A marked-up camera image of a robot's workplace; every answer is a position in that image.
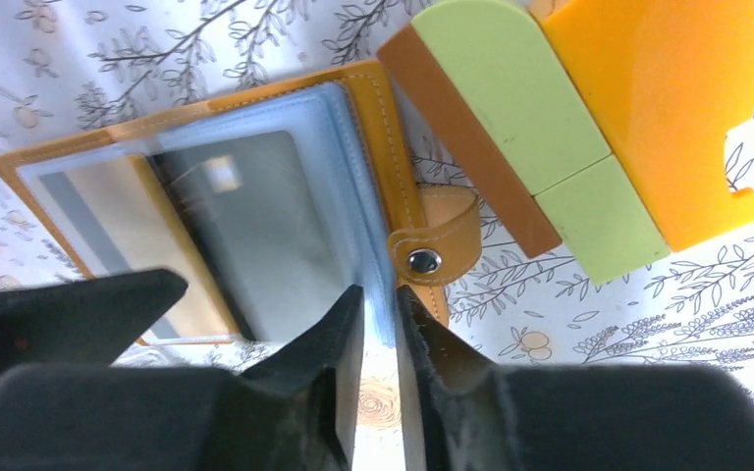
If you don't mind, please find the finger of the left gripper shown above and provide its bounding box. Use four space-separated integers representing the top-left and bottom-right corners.
0 269 188 375

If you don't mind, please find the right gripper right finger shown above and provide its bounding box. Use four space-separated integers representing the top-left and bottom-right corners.
396 287 754 470

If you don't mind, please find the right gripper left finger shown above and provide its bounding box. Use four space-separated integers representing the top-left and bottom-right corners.
0 286 363 470

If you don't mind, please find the tan leather card holder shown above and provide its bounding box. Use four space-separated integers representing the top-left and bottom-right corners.
0 60 481 345

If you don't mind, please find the toy brick stack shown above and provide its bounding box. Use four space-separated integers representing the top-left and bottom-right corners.
377 1 754 285

